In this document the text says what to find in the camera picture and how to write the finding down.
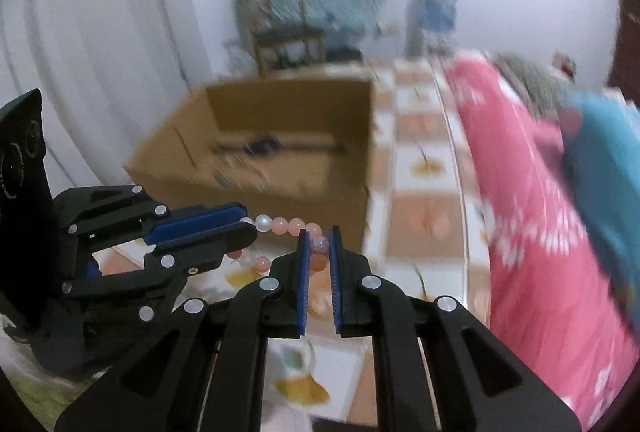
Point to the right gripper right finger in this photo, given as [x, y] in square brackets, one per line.
[436, 366]

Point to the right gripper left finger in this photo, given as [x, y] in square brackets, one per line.
[204, 370]

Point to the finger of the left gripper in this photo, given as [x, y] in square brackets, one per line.
[191, 221]
[170, 260]

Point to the pink strap smart watch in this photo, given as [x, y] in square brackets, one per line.
[269, 145]

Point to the pink floral blanket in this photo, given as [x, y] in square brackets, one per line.
[550, 301]

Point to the brown cardboard box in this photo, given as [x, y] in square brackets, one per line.
[176, 166]

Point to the patterned tile table cover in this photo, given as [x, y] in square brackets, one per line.
[424, 226]

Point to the wooden chair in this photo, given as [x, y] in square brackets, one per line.
[275, 24]

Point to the blue plush pillow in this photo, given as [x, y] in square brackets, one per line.
[601, 155]

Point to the white water dispenser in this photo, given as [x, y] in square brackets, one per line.
[424, 43]

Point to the grey patterned pillow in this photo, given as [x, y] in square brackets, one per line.
[542, 89]

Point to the dark red door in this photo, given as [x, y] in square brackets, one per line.
[625, 73]

